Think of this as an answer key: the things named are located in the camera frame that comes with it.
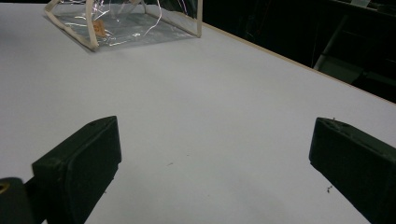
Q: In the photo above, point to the white table mat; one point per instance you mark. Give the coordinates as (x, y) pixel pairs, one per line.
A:
(199, 109)

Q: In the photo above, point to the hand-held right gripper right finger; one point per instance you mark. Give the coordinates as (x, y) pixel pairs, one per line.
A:
(358, 161)

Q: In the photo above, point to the clear plastic bag beige trim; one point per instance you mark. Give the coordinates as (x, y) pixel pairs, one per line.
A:
(124, 28)

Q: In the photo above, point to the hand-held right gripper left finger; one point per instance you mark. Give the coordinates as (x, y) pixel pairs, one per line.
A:
(77, 168)

